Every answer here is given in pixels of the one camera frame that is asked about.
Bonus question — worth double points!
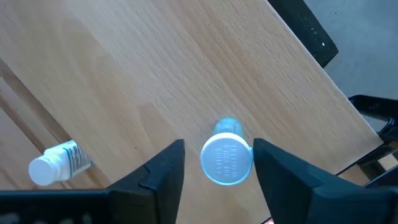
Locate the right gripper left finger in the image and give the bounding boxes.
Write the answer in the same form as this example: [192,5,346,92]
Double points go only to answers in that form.
[106,139,186,224]

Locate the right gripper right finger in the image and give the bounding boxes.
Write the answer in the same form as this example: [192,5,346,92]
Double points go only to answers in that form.
[252,138,317,224]

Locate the teal vial white cap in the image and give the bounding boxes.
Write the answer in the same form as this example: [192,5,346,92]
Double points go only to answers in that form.
[199,117,254,187]

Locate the white labelled medicine bottle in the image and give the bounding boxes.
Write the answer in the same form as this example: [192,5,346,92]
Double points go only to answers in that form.
[27,139,93,187]

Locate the black loop clamp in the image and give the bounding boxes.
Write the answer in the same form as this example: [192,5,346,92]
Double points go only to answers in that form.
[348,94,398,146]

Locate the black bar with holes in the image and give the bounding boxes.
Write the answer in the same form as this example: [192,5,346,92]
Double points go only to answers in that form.
[266,0,340,69]

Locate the black metal rail frame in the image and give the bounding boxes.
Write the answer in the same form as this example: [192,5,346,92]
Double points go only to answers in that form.
[357,146,398,188]

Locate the wooden shelf black metal frame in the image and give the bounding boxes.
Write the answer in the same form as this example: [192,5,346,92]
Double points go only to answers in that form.
[0,0,384,224]

